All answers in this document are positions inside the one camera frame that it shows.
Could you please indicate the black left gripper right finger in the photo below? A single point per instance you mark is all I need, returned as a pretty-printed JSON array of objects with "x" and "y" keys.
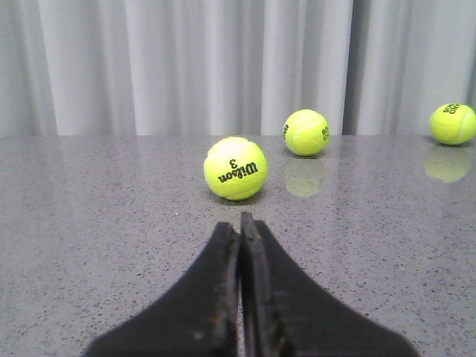
[{"x": 287, "y": 314}]

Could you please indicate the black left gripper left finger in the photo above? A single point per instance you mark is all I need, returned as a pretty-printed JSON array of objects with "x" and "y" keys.
[{"x": 197, "y": 316}]

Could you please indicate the yellow Wilson 3 tennis ball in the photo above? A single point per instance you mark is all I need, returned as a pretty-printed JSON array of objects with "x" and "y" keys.
[{"x": 235, "y": 168}]

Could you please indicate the yellow tennis ball middle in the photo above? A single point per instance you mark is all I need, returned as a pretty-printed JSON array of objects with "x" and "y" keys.
[{"x": 306, "y": 132}]

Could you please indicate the yellow tennis ball far left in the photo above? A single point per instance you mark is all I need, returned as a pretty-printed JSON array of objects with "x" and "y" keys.
[{"x": 453, "y": 124}]

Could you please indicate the white pleated curtain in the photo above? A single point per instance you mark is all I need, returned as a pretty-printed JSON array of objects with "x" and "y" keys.
[{"x": 231, "y": 67}]

